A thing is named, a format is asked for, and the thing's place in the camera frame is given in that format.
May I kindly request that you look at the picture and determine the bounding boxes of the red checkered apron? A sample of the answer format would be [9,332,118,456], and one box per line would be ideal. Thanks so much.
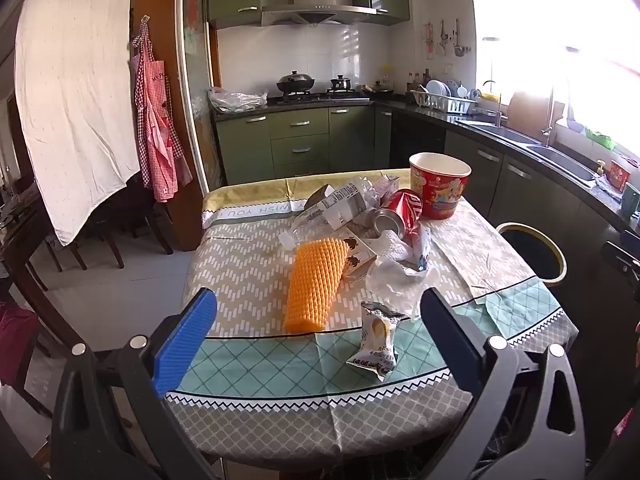
[131,22,193,203]

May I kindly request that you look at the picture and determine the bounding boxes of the maroon cushion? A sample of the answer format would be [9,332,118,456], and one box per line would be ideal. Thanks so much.
[0,302,41,386]

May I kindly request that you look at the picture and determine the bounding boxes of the white dish rack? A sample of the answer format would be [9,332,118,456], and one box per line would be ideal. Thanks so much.
[411,80,478,115]

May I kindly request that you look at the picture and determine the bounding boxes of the steel double sink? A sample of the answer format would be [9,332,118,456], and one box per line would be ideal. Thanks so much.
[462,120,597,181]

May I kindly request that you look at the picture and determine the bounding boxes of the orange foam net sleeve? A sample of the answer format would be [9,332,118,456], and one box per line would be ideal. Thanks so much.
[284,239,351,333]

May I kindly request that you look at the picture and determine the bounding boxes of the white milk carton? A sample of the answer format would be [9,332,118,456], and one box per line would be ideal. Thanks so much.
[305,182,373,231]

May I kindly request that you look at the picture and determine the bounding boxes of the clear plastic bag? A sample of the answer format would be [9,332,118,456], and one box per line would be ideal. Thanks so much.
[207,87,269,113]

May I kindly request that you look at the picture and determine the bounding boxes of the dark wooden chair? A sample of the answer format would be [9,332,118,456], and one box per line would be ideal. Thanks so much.
[87,180,174,269]

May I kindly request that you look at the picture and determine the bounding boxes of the small cartoon print carton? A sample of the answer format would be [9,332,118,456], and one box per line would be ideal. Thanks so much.
[337,227,379,281]

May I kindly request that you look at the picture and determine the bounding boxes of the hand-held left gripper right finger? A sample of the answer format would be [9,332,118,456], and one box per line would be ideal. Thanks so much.
[420,287,588,480]

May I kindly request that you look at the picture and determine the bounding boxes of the dark sink cabinets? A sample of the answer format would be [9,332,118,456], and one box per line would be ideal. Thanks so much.
[442,130,640,311]

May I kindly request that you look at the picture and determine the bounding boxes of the yellow rimmed trash bin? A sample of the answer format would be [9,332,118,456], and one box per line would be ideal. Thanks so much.
[495,222,567,288]

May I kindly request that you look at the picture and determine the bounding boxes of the patterned tablecloth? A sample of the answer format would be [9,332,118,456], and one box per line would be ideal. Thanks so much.
[165,169,581,466]

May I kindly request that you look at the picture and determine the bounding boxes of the gas stove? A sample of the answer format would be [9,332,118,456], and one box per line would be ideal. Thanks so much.
[270,89,368,104]

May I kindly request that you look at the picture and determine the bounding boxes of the red paper bucket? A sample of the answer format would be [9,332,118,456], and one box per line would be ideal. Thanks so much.
[409,152,472,221]

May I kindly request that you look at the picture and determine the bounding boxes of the black wok with lid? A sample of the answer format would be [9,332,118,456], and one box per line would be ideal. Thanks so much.
[276,71,316,97]

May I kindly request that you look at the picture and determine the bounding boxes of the red mug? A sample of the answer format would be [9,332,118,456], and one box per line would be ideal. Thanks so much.
[607,160,632,193]

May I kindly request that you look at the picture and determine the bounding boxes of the clear plastic bottle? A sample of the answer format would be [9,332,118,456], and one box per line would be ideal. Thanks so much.
[280,210,331,251]

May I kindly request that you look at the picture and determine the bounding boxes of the red soda can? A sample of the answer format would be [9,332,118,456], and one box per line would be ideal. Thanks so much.
[374,189,425,243]

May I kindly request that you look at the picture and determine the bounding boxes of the green lower cabinets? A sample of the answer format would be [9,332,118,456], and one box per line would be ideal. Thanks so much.
[215,105,393,186]

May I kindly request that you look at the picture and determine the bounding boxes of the crumpled white plastic bag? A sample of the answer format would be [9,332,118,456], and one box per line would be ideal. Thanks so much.
[365,230,441,318]

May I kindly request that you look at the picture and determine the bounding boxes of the silver snack wrapper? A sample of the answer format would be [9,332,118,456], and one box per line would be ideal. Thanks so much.
[346,301,408,382]

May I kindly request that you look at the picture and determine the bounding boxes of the white hanging sheet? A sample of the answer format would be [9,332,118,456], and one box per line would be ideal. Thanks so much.
[14,0,142,247]

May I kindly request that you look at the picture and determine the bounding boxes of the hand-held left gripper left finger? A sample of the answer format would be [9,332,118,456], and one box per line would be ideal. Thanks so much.
[50,287,218,480]

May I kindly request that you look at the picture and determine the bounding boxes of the hanging kitchen utensils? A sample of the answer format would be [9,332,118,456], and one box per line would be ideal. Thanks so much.
[439,19,473,57]

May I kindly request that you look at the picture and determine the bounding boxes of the steel faucet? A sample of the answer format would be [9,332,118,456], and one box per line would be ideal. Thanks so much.
[540,85,557,147]

